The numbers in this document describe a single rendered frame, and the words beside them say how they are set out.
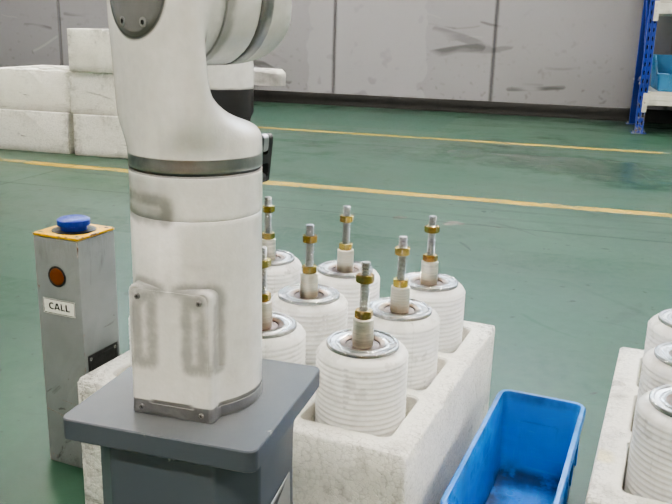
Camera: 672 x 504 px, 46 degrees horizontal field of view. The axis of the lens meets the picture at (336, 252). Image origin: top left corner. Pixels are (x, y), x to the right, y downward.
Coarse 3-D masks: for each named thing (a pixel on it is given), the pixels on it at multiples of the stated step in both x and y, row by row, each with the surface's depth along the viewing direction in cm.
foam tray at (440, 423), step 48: (480, 336) 105; (96, 384) 88; (432, 384) 90; (480, 384) 105; (336, 432) 79; (432, 432) 83; (96, 480) 92; (336, 480) 79; (384, 480) 76; (432, 480) 86
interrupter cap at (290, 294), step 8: (288, 288) 99; (296, 288) 99; (320, 288) 99; (328, 288) 99; (280, 296) 96; (288, 296) 96; (296, 296) 97; (320, 296) 97; (328, 296) 96; (336, 296) 96; (296, 304) 94; (304, 304) 94; (312, 304) 94; (320, 304) 94
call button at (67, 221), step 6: (66, 216) 100; (72, 216) 100; (78, 216) 100; (84, 216) 100; (60, 222) 98; (66, 222) 98; (72, 222) 98; (78, 222) 98; (84, 222) 99; (66, 228) 98; (72, 228) 98; (78, 228) 99; (84, 228) 99
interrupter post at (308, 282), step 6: (300, 276) 96; (306, 276) 96; (312, 276) 96; (300, 282) 97; (306, 282) 96; (312, 282) 96; (300, 288) 97; (306, 288) 96; (312, 288) 96; (300, 294) 97; (306, 294) 96; (312, 294) 96
